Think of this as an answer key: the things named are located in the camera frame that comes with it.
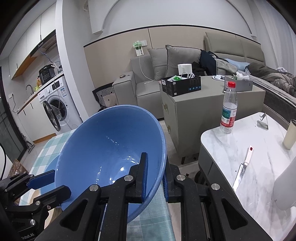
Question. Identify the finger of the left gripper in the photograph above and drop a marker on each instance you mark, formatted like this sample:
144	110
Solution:
53	198
41	180

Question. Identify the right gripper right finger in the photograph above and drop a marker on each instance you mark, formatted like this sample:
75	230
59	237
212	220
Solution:
165	188

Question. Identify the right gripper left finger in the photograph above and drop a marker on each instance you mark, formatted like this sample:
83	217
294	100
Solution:
141	180

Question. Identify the blue bowl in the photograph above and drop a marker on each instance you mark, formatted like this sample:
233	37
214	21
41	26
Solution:
105	147
50	187

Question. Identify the blue bowl back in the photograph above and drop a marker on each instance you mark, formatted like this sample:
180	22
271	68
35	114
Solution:
50	187

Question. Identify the white kitchen base cabinets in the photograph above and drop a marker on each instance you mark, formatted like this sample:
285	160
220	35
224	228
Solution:
35	121

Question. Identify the cardboard box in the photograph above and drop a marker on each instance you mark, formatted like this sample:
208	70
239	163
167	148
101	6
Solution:
17	168

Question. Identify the teal checkered tablecloth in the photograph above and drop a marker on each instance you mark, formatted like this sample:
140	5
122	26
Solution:
154	223

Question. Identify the black glass door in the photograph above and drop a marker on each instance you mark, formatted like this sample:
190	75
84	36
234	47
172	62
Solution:
11	138

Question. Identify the grey bedside cabinet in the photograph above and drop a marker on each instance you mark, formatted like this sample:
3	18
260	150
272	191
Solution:
187	116

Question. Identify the white washing machine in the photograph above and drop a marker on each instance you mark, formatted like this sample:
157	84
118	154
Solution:
59	107

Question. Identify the grey sofa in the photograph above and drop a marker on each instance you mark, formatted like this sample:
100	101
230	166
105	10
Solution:
139	87

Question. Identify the plastic water bottle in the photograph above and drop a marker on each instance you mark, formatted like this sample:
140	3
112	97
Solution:
229	108

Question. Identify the black pressure cooker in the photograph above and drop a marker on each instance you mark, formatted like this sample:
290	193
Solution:
46	73

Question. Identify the white charger box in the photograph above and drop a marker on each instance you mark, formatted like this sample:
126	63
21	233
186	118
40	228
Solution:
184	68

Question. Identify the metal phone stand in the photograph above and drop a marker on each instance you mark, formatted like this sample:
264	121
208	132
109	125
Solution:
262	122

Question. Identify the grey cushion left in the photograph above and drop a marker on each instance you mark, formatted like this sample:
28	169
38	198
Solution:
159	62

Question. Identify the grey cushion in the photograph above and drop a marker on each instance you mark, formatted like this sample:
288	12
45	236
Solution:
180	55
159	62

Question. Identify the grey cushion right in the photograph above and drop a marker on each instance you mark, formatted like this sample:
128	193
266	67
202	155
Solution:
180	55

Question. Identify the white upper cabinets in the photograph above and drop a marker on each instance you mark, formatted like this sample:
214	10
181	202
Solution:
19	59

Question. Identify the grey tissue box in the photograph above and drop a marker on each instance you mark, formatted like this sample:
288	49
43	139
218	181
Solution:
241	85

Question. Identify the range hood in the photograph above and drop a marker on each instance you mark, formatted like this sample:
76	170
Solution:
46	45

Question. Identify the white power strip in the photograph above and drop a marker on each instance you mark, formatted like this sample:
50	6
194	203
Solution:
138	46

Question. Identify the cream cup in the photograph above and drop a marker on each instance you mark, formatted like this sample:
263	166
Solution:
290	136

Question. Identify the bed with dark blankets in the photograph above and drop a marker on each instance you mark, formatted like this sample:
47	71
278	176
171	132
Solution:
279	86

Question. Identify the white handled knife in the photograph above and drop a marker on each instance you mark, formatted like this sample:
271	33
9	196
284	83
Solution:
242	168

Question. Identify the black box with cables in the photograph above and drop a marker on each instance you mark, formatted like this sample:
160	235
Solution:
176	85

